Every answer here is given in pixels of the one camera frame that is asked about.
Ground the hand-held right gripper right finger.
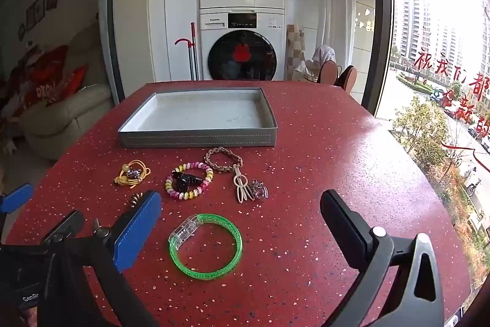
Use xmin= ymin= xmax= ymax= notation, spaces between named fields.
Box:
xmin=319 ymin=190 xmax=445 ymax=327

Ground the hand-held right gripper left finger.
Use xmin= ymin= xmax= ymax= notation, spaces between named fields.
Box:
xmin=36 ymin=190 xmax=162 ymax=327

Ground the multicolour coil hair tie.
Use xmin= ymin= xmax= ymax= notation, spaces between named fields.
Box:
xmin=165 ymin=162 xmax=214 ymax=200

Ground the brown round-back chair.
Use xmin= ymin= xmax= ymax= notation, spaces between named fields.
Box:
xmin=319 ymin=60 xmax=339 ymax=86
xmin=334 ymin=66 xmax=358 ymax=94

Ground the green translucent bangle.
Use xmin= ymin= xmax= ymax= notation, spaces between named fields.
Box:
xmin=169 ymin=213 xmax=243 ymax=281

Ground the mop with red handle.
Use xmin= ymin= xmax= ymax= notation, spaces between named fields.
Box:
xmin=175 ymin=22 xmax=200 ymax=81

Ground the black window frame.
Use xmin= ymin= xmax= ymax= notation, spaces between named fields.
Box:
xmin=362 ymin=0 xmax=395 ymax=118

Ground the brown braided hair tie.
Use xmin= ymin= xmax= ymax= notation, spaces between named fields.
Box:
xmin=204 ymin=147 xmax=244 ymax=174

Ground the large dark picture frame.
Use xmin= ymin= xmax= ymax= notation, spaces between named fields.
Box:
xmin=26 ymin=0 xmax=46 ymax=29

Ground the grey shallow tray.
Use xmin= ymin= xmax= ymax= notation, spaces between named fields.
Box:
xmin=118 ymin=87 xmax=278 ymax=148

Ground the black claw hair clip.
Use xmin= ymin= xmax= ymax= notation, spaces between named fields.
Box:
xmin=171 ymin=165 xmax=202 ymax=193

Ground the brown coil hair tie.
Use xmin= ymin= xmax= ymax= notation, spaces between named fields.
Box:
xmin=130 ymin=191 xmax=148 ymax=211

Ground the red window sticker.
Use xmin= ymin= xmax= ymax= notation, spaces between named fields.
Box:
xmin=413 ymin=47 xmax=490 ymax=138

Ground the beige rabbit hair clip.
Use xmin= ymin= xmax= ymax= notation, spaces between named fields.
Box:
xmin=233 ymin=168 xmax=255 ymax=204

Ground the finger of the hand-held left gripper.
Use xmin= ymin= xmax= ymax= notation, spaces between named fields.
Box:
xmin=0 ymin=183 xmax=34 ymax=215
xmin=40 ymin=210 xmax=85 ymax=247

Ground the yellow hair tie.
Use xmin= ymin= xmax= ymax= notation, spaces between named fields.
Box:
xmin=114 ymin=158 xmax=152 ymax=187

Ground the white cloth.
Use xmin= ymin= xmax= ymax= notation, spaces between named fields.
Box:
xmin=312 ymin=44 xmax=337 ymax=63

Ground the clear pink claw clip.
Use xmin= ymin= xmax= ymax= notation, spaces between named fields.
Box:
xmin=250 ymin=178 xmax=269 ymax=200

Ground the checkered patterned board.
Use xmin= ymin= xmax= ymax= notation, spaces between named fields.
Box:
xmin=285 ymin=24 xmax=307 ymax=80

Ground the white floral bag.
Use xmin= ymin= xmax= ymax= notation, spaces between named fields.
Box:
xmin=302 ymin=60 xmax=321 ymax=81

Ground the beige sofa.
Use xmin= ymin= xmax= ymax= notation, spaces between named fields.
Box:
xmin=19 ymin=22 xmax=115 ymax=161

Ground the red printed cushion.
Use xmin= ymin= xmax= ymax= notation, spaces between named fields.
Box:
xmin=8 ymin=45 xmax=89 ymax=109

